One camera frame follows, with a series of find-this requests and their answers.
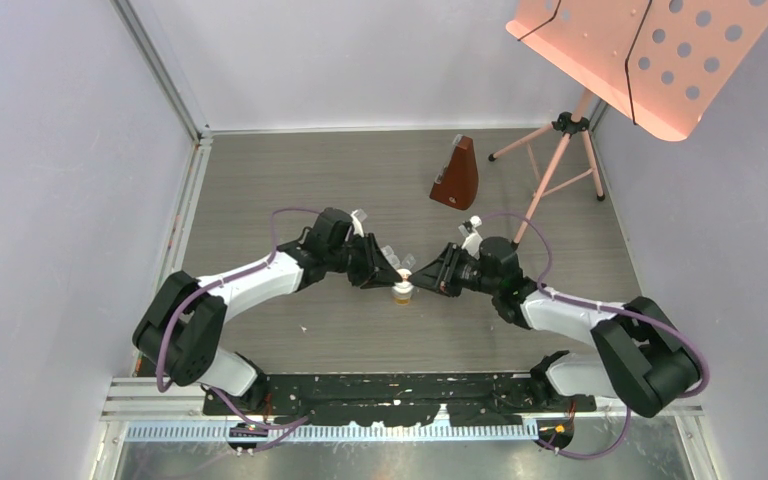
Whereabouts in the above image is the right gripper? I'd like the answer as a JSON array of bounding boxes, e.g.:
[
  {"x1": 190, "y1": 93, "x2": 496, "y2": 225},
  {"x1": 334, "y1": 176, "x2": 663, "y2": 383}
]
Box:
[{"x1": 408, "y1": 243, "x2": 499, "y2": 299}]

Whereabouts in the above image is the pink music stand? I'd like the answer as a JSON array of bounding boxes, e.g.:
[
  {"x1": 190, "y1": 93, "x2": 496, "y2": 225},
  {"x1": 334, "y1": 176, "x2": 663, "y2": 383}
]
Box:
[{"x1": 488, "y1": 0, "x2": 768, "y2": 215}]

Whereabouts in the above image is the white vitamin pill bottle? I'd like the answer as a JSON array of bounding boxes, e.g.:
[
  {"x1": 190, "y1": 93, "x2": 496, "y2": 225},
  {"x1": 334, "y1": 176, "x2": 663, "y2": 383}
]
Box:
[{"x1": 391, "y1": 281, "x2": 414, "y2": 305}]

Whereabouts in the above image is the brown wooden metronome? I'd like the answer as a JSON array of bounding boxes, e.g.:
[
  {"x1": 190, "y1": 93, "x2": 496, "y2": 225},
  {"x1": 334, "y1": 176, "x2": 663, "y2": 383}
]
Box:
[{"x1": 429, "y1": 134, "x2": 479, "y2": 211}]

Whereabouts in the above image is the clear weekly pill organizer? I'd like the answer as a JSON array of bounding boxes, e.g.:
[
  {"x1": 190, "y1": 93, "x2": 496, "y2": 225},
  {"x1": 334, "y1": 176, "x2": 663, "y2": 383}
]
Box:
[{"x1": 381, "y1": 245, "x2": 416, "y2": 271}]

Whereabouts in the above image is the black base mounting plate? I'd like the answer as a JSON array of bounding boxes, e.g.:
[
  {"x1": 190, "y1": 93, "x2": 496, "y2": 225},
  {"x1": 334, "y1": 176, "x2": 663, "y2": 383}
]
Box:
[{"x1": 203, "y1": 372, "x2": 596, "y2": 427}]

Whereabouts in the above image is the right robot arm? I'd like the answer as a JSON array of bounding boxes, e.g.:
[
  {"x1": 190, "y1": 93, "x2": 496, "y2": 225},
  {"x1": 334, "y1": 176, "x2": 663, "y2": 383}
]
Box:
[{"x1": 409, "y1": 236, "x2": 704, "y2": 418}]

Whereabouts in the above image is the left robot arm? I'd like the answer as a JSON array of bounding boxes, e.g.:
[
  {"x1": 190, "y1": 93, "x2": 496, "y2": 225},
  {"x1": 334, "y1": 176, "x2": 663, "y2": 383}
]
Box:
[{"x1": 132, "y1": 208, "x2": 406, "y2": 414}]

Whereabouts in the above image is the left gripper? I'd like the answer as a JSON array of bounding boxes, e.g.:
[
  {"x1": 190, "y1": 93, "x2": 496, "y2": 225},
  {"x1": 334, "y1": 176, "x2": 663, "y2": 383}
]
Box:
[{"x1": 327, "y1": 234, "x2": 401, "y2": 290}]

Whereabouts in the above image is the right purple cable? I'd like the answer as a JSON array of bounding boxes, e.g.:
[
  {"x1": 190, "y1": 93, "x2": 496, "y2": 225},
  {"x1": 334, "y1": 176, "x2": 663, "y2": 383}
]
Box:
[{"x1": 479, "y1": 211, "x2": 711, "y2": 400}]

